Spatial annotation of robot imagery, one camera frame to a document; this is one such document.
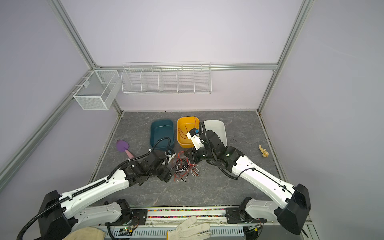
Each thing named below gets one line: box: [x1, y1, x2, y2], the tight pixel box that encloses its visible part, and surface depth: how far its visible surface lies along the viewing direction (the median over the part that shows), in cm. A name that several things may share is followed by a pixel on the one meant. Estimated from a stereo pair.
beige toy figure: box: [258, 144, 270, 158], surface depth 96 cm
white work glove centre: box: [166, 216, 212, 240], surface depth 71 cm
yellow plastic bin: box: [176, 116, 200, 148], surface depth 111 cm
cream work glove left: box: [62, 226, 106, 240], surface depth 70 cm
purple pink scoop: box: [116, 139, 135, 160], surface depth 104 cm
